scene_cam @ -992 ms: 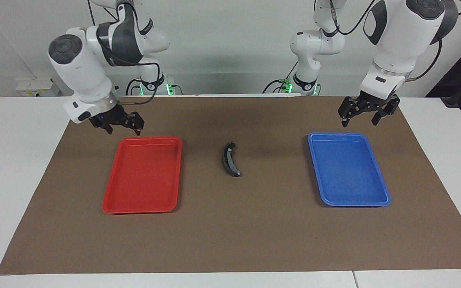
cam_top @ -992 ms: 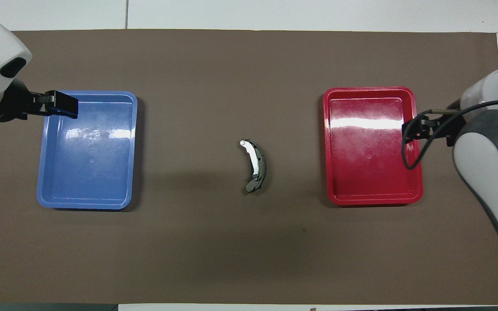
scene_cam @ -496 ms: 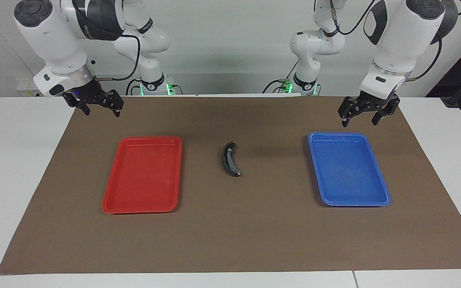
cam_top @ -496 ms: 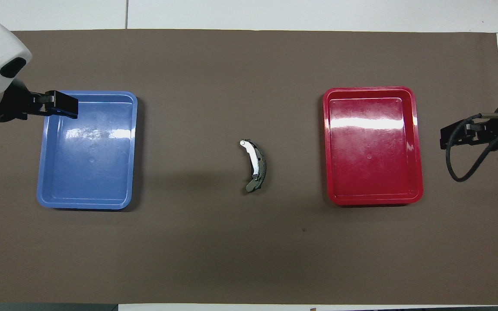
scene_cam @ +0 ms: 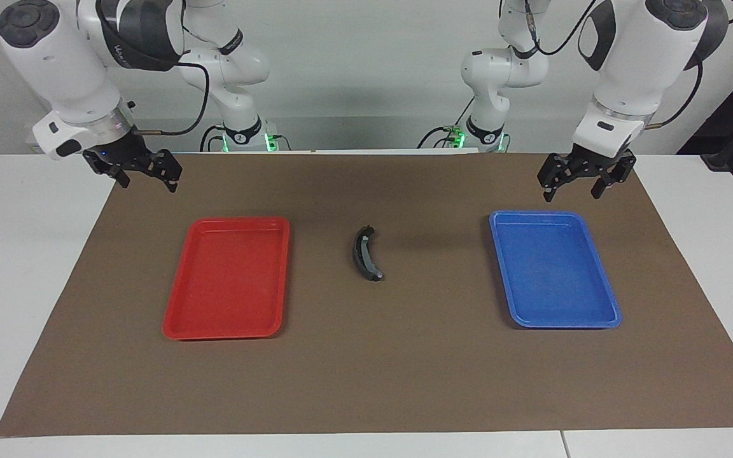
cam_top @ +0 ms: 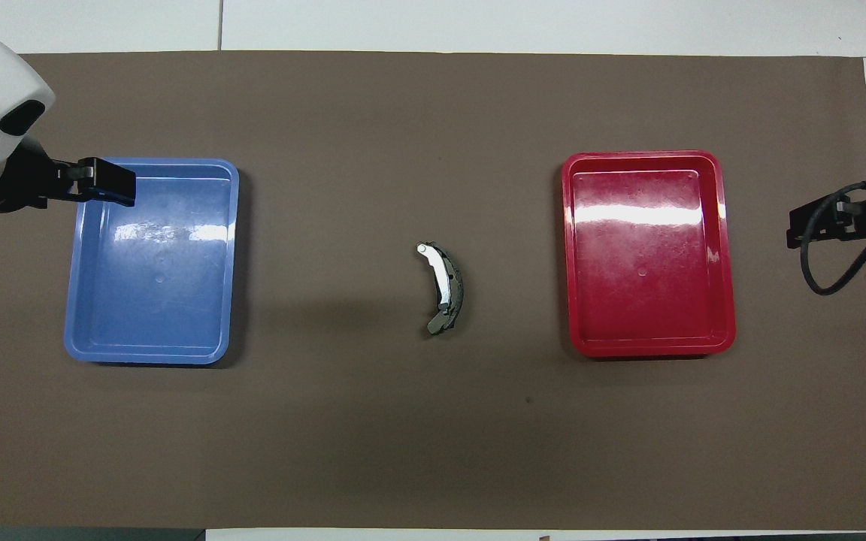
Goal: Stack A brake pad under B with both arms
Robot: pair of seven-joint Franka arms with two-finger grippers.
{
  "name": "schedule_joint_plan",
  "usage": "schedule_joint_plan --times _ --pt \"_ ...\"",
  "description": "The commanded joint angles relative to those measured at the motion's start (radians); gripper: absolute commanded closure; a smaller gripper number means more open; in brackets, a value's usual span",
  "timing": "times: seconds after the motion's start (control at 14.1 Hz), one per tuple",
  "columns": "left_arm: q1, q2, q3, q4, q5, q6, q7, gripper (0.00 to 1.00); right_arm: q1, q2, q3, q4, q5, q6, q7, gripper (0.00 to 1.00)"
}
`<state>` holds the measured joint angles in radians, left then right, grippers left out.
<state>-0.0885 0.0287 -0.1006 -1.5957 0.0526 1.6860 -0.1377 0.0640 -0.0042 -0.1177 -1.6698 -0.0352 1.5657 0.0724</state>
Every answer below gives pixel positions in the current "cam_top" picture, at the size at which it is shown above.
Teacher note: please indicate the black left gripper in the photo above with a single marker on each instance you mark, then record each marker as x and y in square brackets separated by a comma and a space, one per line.
[27, 180]

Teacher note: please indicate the curved brake shoe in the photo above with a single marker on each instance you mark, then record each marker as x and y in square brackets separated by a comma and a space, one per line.
[444, 282]

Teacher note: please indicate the blue plastic tray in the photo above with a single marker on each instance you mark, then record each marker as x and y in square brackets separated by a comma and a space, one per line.
[155, 300]

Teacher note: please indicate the red plastic tray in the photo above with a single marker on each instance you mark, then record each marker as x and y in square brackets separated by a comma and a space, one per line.
[651, 300]

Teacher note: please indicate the brown table mat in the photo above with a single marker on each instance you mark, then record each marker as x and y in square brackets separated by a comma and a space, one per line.
[418, 421]

